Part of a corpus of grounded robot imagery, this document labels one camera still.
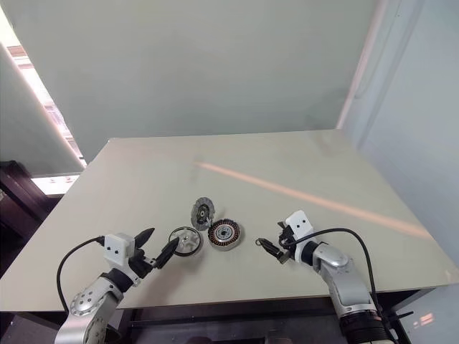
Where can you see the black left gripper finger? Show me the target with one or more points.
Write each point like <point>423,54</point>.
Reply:
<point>145,236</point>
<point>167,252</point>

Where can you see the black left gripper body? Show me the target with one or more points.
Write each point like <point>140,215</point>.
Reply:
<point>141,266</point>

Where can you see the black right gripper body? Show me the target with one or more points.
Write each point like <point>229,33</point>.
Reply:
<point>287,247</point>

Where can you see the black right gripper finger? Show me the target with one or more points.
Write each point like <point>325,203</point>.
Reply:
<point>281,226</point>
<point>269,248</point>

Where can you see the copper wound motor stator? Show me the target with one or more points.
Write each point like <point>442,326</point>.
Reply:
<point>225,234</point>

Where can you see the grey round motor end disc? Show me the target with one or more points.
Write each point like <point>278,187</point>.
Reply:
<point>201,213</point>

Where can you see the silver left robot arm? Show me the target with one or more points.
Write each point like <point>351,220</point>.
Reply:
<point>89,302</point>

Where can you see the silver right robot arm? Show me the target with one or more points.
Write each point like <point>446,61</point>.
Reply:
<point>344,283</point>

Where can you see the white sill with screws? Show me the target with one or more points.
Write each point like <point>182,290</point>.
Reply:
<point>54,182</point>

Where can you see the dark wooden cabinet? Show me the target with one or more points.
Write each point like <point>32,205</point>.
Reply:
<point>18,200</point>

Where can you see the bright window strip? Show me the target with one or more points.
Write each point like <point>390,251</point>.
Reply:
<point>54,118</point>

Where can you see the grey screen panel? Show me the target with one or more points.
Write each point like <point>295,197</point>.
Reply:
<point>430,315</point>

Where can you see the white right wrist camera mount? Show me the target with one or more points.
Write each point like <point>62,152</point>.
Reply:
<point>299,223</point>

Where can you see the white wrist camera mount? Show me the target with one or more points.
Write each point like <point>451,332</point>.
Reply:
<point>116,249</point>
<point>299,223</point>

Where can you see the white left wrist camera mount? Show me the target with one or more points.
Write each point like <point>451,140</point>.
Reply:
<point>116,249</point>

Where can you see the black table frame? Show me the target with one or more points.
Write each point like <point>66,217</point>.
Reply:
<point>215,319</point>

